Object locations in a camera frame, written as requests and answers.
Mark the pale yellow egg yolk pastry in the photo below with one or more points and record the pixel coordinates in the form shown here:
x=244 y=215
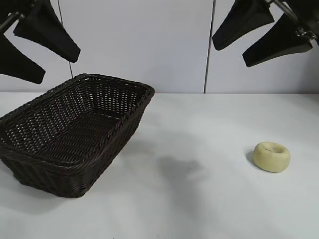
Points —
x=269 y=161

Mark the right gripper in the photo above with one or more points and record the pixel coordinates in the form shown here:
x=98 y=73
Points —
x=309 y=12

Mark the dark brown woven basket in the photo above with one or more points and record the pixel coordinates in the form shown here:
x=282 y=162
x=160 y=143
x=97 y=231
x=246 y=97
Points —
x=62 y=119

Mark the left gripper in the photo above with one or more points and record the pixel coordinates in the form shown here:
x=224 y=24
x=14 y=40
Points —
x=17 y=18

